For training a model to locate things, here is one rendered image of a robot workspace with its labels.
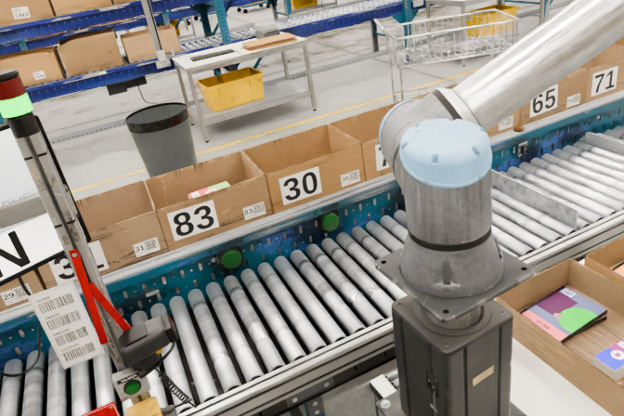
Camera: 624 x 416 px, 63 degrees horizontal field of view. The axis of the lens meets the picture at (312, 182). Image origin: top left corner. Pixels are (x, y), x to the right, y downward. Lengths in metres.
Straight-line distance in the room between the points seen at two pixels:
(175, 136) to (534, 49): 3.50
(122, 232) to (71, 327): 0.63
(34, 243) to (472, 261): 0.88
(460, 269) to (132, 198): 1.41
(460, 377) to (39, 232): 0.90
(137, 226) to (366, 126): 1.07
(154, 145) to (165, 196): 2.23
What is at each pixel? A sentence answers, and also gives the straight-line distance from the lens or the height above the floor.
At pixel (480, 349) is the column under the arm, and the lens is 1.07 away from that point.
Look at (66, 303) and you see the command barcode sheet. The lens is 1.17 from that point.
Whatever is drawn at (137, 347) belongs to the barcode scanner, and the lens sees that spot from 1.18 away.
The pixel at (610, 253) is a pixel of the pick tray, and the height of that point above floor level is 0.81.
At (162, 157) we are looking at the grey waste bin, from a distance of 4.30.
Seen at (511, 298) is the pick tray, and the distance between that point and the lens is 1.54.
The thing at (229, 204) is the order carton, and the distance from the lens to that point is 1.81.
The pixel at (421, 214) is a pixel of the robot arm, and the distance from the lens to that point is 0.89.
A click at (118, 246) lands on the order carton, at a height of 0.97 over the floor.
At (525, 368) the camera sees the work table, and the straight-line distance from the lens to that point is 1.45.
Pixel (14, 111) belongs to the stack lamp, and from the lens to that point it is 1.02.
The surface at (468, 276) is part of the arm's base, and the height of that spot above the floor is 1.23.
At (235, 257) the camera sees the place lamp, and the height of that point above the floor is 0.82.
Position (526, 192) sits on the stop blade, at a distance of 2.10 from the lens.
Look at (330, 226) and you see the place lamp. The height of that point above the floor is 0.80.
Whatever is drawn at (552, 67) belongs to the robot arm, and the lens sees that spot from 1.07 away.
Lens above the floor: 1.80
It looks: 26 degrees down
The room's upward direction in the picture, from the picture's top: 10 degrees counter-clockwise
